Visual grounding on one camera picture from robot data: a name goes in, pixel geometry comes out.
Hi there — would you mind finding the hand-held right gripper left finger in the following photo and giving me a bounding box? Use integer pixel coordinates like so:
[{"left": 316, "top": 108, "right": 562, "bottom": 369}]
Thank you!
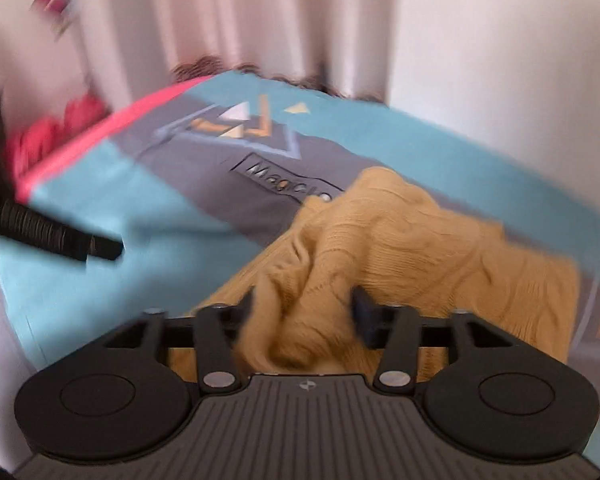
[{"left": 97, "top": 285, "right": 257, "bottom": 394}]

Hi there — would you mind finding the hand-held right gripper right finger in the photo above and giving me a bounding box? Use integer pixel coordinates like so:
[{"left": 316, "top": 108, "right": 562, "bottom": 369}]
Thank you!
[{"left": 352, "top": 286, "right": 520, "bottom": 394}]

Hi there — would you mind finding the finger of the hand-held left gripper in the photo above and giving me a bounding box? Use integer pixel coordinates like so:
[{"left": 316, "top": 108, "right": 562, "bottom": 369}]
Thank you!
[{"left": 86, "top": 232, "right": 125, "bottom": 262}]

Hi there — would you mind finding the yellow cable-knit cardigan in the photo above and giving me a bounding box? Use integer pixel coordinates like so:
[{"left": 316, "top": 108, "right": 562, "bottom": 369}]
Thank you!
[{"left": 167, "top": 166, "right": 582, "bottom": 377}]

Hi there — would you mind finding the teal and grey printed bedsheet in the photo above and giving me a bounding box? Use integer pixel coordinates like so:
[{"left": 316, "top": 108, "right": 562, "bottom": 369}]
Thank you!
[{"left": 0, "top": 69, "right": 600, "bottom": 378}]

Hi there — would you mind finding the red cloth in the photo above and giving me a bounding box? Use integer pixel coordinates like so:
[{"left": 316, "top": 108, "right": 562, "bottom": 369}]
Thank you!
[{"left": 7, "top": 91, "right": 111, "bottom": 183}]

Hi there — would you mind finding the pink patterned curtain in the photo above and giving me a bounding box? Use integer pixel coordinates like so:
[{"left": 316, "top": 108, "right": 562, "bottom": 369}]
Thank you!
[{"left": 64, "top": 0, "right": 398, "bottom": 107}]

